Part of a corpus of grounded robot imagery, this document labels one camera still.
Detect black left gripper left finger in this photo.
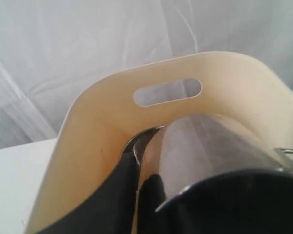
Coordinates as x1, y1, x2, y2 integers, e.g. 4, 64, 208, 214
40, 153, 139, 234

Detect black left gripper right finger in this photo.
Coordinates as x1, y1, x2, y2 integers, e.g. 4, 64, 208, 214
139, 170, 293, 234

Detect cream bin with circle mark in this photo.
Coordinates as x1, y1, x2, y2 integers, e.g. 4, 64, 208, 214
25, 52, 293, 234

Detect white backdrop curtain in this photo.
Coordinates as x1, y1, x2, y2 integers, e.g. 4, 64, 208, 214
0, 0, 293, 149

